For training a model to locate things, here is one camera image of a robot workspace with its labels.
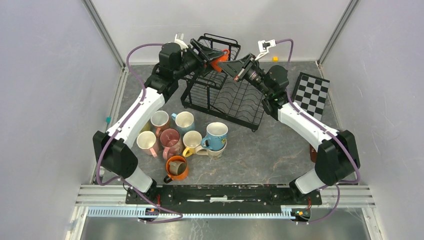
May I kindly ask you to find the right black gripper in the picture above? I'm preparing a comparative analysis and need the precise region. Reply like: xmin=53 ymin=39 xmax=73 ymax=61
xmin=218 ymin=52 xmax=272 ymax=97

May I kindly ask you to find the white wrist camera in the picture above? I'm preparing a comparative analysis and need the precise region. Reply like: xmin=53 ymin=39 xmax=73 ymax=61
xmin=255 ymin=39 xmax=276 ymax=61
xmin=174 ymin=32 xmax=189 ymax=50

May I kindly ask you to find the pink faceted mug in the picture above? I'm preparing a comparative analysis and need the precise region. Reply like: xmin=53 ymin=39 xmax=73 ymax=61
xmin=136 ymin=131 xmax=160 ymax=158

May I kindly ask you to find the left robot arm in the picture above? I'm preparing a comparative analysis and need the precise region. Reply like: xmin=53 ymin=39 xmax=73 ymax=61
xmin=92 ymin=39 xmax=226 ymax=204

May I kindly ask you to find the blue ribbed mug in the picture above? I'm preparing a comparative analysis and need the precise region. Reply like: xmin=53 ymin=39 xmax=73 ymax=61
xmin=200 ymin=122 xmax=229 ymax=151

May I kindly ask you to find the white patterned mug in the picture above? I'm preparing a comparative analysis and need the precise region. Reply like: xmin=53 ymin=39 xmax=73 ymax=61
xmin=195 ymin=143 xmax=228 ymax=160

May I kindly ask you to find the beige grey mug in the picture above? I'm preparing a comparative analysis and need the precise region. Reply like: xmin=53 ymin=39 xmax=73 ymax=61
xmin=168 ymin=160 xmax=187 ymax=176

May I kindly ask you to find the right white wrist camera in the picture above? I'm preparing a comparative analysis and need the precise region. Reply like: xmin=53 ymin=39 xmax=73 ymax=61
xmin=255 ymin=39 xmax=276 ymax=61

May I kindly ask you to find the yellow-green faceted mug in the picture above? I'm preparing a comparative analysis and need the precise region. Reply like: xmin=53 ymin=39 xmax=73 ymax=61
xmin=140 ymin=121 xmax=151 ymax=133

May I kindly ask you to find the orange cup top rack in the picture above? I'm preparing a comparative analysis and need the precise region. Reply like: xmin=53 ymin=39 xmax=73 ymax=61
xmin=210 ymin=49 xmax=230 ymax=73

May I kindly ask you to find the brown wooden stand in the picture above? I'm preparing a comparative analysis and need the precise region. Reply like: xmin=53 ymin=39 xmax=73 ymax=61
xmin=309 ymin=145 xmax=318 ymax=163

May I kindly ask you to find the yellow mug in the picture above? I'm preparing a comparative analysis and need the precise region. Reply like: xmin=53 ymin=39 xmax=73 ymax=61
xmin=182 ymin=130 xmax=203 ymax=158

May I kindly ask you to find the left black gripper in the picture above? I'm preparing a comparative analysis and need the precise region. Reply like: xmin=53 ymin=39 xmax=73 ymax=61
xmin=173 ymin=39 xmax=225 ymax=80

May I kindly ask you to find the checkerboard calibration board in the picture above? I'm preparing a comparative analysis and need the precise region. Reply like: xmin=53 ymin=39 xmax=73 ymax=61
xmin=291 ymin=72 xmax=330 ymax=121

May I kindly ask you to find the black wire dish rack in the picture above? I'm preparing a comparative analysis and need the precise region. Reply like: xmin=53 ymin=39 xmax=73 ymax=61
xmin=180 ymin=33 xmax=266 ymax=133

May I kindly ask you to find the pink speckled mug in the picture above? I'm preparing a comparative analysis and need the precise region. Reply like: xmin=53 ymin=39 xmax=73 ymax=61
xmin=159 ymin=128 xmax=184 ymax=160

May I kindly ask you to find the salmon floral mug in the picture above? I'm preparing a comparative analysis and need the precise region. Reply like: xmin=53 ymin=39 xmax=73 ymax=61
xmin=150 ymin=110 xmax=171 ymax=138

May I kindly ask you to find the orange cup rack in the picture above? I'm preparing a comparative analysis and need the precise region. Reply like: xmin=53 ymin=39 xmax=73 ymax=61
xmin=163 ymin=155 xmax=189 ymax=184
xmin=210 ymin=49 xmax=230 ymax=73

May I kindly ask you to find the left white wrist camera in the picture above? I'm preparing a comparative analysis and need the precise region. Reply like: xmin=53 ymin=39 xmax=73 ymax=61
xmin=174 ymin=32 xmax=189 ymax=50

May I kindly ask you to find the light blue faceted mug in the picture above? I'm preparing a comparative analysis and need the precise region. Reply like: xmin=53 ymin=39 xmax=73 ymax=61
xmin=171 ymin=111 xmax=195 ymax=136

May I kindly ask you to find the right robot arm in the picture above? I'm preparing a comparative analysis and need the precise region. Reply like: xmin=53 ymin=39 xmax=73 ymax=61
xmin=217 ymin=54 xmax=360 ymax=204

